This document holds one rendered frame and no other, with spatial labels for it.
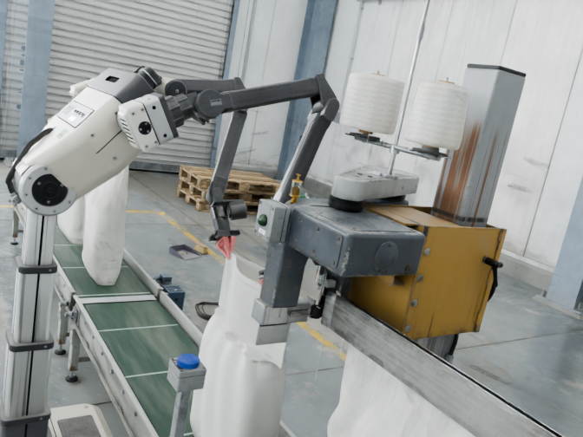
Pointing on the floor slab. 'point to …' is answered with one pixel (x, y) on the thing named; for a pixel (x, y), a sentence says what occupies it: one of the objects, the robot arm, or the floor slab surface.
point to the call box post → (180, 414)
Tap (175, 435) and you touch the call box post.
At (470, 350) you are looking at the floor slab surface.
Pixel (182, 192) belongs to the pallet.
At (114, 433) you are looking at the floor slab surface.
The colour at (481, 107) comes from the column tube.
